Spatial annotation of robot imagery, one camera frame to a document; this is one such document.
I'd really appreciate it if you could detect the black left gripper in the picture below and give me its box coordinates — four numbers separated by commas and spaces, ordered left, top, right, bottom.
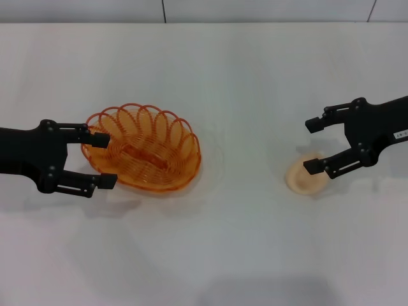
0, 120, 119, 199

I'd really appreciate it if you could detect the pale round bread bun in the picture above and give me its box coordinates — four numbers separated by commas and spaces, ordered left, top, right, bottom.
284, 152, 329, 195

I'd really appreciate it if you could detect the orange woven plastic basket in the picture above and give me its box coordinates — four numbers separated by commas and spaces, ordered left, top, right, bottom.
80, 103, 203, 193

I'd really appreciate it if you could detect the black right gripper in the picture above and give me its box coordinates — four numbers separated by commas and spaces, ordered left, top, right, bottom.
303, 94, 408, 180

